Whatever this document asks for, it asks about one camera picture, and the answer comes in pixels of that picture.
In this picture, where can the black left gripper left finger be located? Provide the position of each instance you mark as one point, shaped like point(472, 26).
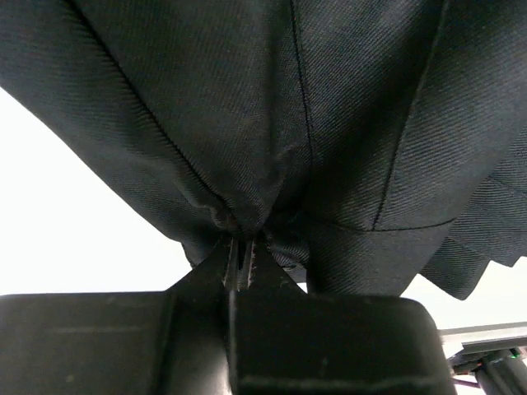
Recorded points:
point(160, 342)

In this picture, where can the black pleated skirt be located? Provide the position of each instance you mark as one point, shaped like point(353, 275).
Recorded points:
point(364, 142)

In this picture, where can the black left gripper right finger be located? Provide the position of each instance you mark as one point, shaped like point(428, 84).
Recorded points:
point(282, 340)

